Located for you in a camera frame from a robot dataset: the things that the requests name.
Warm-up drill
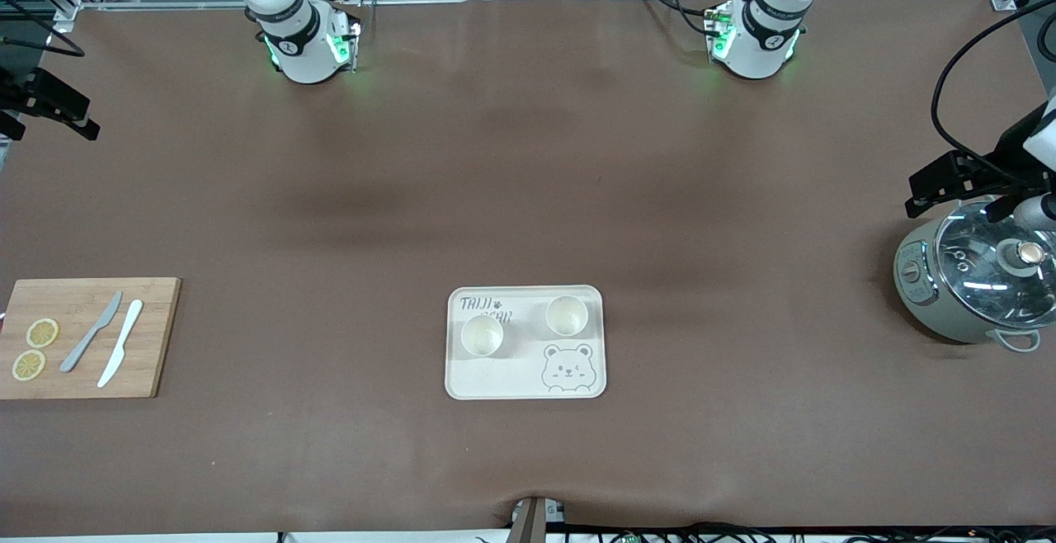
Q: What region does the brown table cover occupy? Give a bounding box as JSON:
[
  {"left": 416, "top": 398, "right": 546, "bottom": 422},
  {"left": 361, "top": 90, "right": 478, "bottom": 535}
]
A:
[{"left": 0, "top": 0, "right": 1056, "bottom": 537}]

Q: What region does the black base cable bundle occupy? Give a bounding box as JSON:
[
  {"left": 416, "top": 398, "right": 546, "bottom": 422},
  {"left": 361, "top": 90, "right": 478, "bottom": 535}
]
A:
[{"left": 634, "top": 0, "right": 727, "bottom": 36}]

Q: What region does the grey pot glass lid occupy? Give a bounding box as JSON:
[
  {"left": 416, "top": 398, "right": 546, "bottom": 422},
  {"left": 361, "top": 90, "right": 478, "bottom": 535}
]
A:
[{"left": 893, "top": 201, "right": 1056, "bottom": 354}]

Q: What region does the wooden cutting board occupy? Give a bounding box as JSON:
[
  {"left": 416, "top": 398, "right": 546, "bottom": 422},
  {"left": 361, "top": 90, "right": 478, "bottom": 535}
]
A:
[{"left": 0, "top": 277, "right": 182, "bottom": 400}]

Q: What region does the white cup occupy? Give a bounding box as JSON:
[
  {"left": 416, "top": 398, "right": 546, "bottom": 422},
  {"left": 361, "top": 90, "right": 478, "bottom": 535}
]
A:
[
  {"left": 545, "top": 295, "right": 589, "bottom": 338},
  {"left": 460, "top": 314, "right": 505, "bottom": 357}
]

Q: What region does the grey plastic knife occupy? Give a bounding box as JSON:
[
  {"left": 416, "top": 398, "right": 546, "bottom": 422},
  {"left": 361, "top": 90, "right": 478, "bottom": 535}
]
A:
[{"left": 59, "top": 290, "right": 124, "bottom": 374}]

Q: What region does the cream bear print tray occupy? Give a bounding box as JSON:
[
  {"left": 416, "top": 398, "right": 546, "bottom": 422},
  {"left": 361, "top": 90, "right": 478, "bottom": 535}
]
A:
[{"left": 445, "top": 285, "right": 607, "bottom": 401}]

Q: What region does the grey table edge bracket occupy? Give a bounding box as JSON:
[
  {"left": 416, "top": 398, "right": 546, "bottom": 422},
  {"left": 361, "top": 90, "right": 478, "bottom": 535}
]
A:
[{"left": 510, "top": 496, "right": 566, "bottom": 543}]

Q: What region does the white plastic knife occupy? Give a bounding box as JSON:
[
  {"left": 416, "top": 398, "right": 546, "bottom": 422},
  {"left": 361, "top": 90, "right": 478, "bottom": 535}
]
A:
[{"left": 97, "top": 299, "right": 144, "bottom": 389}]

